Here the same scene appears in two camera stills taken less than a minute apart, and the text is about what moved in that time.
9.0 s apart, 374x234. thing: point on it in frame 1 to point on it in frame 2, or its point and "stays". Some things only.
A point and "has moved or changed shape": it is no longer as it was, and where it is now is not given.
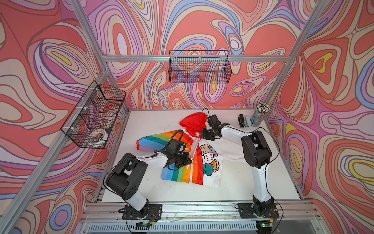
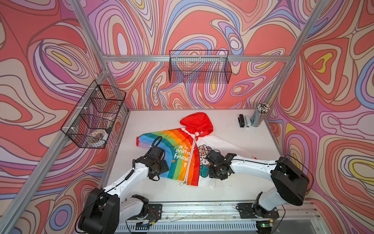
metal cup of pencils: (261, 110) stays
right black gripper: (204, 135) to (212, 175)
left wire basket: (88, 125) stays
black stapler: (241, 120) stays
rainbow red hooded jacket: (206, 156) has moved or changed shape
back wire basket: (199, 66) stays
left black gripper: (186, 159) to (164, 167)
